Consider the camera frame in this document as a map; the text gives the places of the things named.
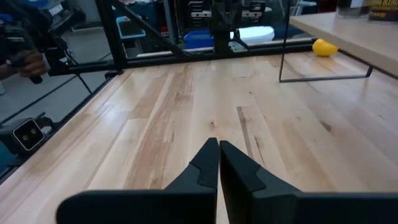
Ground person's hand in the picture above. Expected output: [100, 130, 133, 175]
[5, 49, 47, 78]

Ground furikake seasoning jar beige lid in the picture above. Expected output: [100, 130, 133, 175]
[335, 0, 371, 19]

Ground yellow lemon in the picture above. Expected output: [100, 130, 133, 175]
[312, 38, 340, 58]

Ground wooden shelf black metal legs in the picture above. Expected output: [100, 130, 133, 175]
[278, 11, 398, 84]

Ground light blue tray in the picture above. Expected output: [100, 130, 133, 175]
[115, 15, 147, 40]

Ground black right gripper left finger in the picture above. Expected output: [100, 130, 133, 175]
[55, 137, 221, 224]

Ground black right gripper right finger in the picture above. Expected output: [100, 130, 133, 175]
[219, 139, 398, 224]

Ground white plastic container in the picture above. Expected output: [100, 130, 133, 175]
[234, 26, 276, 45]

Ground blue storage tote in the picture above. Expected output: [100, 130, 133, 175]
[182, 29, 216, 50]

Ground table-level camera box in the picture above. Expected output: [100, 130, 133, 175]
[0, 112, 56, 157]

